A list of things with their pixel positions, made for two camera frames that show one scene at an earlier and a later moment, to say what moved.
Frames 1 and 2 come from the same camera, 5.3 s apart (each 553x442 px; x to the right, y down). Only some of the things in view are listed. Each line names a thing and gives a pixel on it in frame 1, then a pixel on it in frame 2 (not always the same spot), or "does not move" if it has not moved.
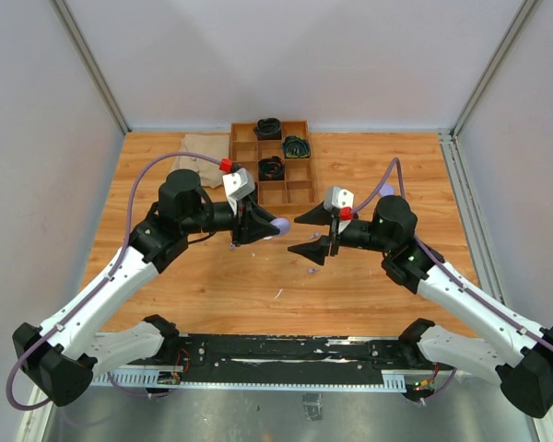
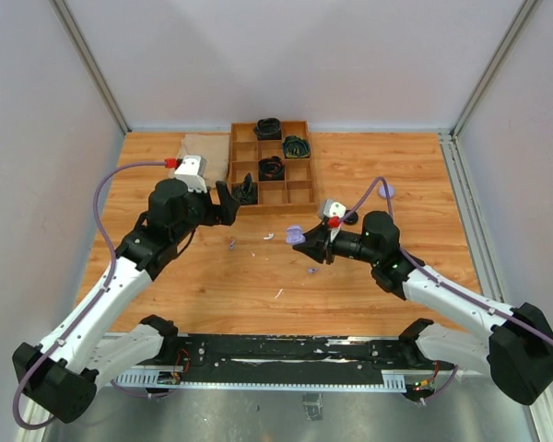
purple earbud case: [283, 225] → [294, 235]
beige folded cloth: [213, 145] does not move
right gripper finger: [319, 215] → [316, 235]
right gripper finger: [316, 250] does not move
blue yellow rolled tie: [296, 147] does not move
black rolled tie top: [268, 129] does not move
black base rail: [236, 358] does not move
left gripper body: [241, 227] → [209, 215]
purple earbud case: [387, 190] does not move
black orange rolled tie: [271, 168] does not move
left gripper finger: [263, 226] → [229, 205]
